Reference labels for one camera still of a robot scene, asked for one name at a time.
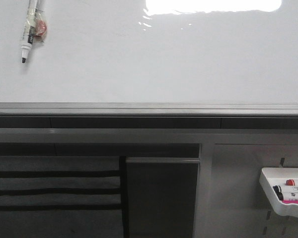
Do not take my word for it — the white plastic marker tray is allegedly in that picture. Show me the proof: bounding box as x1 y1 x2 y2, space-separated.
259 168 298 218

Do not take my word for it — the black capped white marker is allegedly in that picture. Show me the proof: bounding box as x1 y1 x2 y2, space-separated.
273 185 298 201

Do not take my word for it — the white metal pegboard panel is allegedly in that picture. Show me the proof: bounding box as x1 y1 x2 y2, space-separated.
194 144 298 238

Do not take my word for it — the white whiteboard with aluminium frame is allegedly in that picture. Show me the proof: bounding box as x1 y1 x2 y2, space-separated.
0 0 298 116

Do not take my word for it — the pink highlighter marker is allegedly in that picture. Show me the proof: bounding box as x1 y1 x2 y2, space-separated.
282 200 298 205

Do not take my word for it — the white whiteboard marker with tape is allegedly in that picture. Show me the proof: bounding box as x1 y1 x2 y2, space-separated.
21 0 48 63

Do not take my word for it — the red capped white marker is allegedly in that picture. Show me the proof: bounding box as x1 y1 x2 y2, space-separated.
286 179 298 186

